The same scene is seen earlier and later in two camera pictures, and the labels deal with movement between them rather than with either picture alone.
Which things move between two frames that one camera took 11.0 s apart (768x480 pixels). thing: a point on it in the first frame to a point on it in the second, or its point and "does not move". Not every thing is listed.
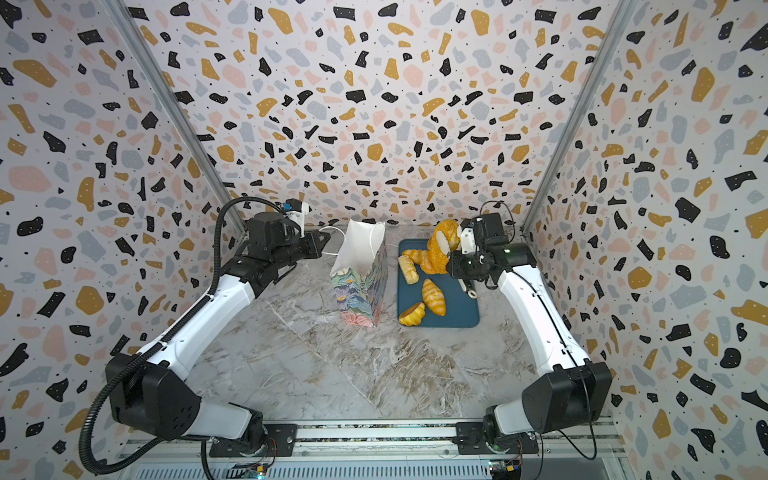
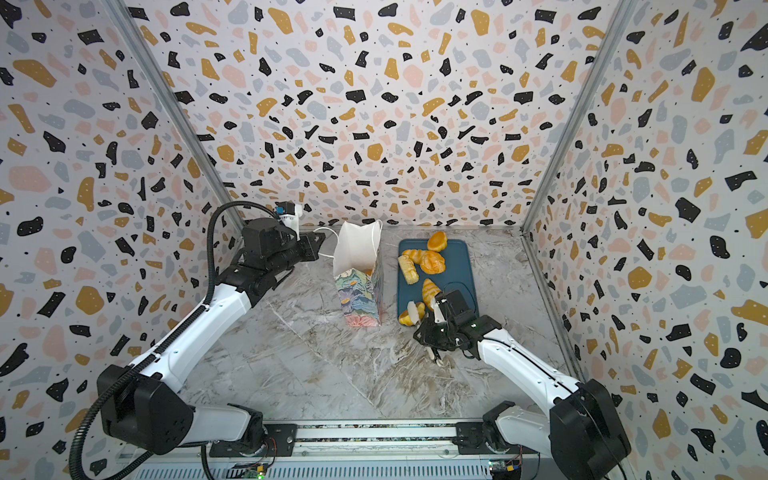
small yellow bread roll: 413,315 does not move
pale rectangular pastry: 408,269 does not move
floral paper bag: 360,273 does not move
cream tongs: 443,243 to 440,317
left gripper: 315,247 does not move
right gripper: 459,264 to 433,335
